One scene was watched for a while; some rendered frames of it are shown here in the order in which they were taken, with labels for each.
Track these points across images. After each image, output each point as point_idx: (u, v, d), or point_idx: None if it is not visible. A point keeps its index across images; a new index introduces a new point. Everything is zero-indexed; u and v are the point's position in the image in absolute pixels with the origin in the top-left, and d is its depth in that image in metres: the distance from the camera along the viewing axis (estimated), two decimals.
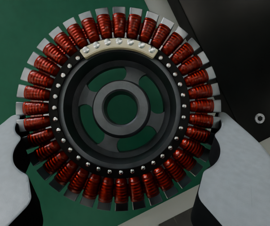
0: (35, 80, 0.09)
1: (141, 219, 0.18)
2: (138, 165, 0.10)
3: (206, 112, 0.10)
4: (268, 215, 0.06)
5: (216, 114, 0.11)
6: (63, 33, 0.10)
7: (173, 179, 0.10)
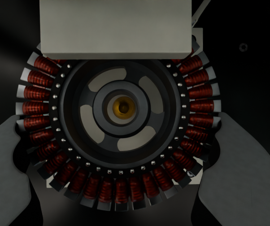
0: (35, 80, 0.09)
1: None
2: (138, 165, 0.10)
3: (206, 112, 0.10)
4: (268, 215, 0.06)
5: (216, 114, 0.11)
6: None
7: (173, 179, 0.10)
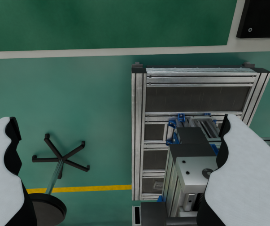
0: None
1: (189, 48, 0.49)
2: None
3: None
4: None
5: (226, 115, 0.10)
6: None
7: None
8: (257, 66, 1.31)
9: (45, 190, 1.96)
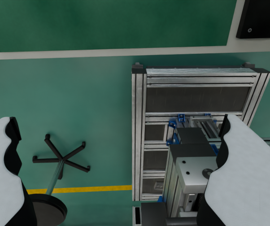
0: None
1: (189, 49, 0.50)
2: None
3: None
4: None
5: (226, 115, 0.10)
6: None
7: None
8: (257, 66, 1.31)
9: (45, 190, 1.96)
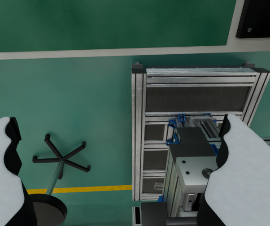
0: None
1: (189, 48, 0.50)
2: None
3: None
4: None
5: (226, 115, 0.10)
6: None
7: None
8: (257, 66, 1.31)
9: (45, 190, 1.96)
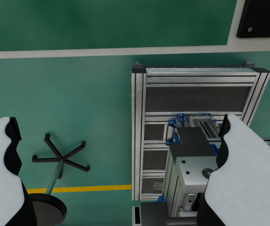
0: None
1: (189, 48, 0.49)
2: None
3: None
4: None
5: (226, 115, 0.10)
6: None
7: None
8: (257, 66, 1.31)
9: (45, 190, 1.96)
